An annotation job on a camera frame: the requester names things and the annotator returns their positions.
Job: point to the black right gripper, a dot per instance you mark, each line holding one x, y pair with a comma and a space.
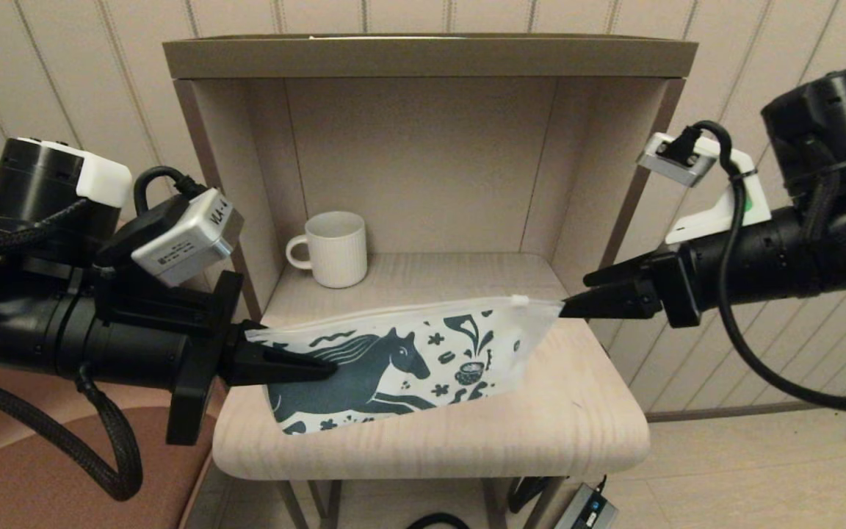
676, 286

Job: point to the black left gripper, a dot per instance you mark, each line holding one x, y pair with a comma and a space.
206, 353

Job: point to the white horse-print zip pouch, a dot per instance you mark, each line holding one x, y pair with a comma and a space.
393, 367

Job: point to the white ribbed ceramic mug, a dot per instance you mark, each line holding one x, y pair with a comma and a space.
338, 253

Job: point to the grey power adapter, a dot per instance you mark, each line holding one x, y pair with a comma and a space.
584, 510

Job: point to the beige wooden hutch desk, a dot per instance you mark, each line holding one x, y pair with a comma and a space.
423, 169

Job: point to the pink upholstered chair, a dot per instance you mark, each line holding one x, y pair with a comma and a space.
26, 507

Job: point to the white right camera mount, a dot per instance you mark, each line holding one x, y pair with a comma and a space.
731, 213

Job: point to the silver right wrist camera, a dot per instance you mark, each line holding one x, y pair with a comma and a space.
669, 165

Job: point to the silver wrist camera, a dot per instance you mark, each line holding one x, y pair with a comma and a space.
669, 165
188, 239

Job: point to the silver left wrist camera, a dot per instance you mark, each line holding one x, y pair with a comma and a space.
188, 239

